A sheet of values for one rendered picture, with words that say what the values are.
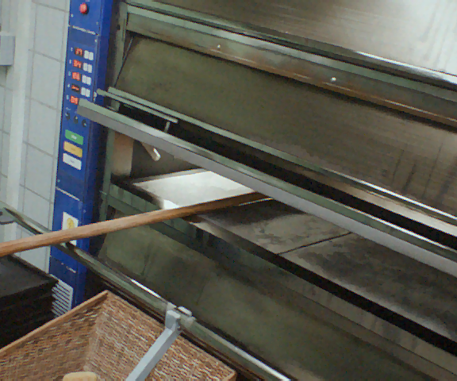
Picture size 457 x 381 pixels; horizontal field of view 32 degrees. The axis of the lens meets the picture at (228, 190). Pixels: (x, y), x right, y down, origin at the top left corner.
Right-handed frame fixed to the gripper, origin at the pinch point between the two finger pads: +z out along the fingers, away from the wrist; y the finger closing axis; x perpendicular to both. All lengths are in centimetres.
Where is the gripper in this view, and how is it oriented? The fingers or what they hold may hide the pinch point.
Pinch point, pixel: (2, 245)
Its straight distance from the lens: 182.4
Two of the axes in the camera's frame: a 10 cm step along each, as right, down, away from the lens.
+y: -1.4, 9.4, 3.1
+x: -6.9, 1.3, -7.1
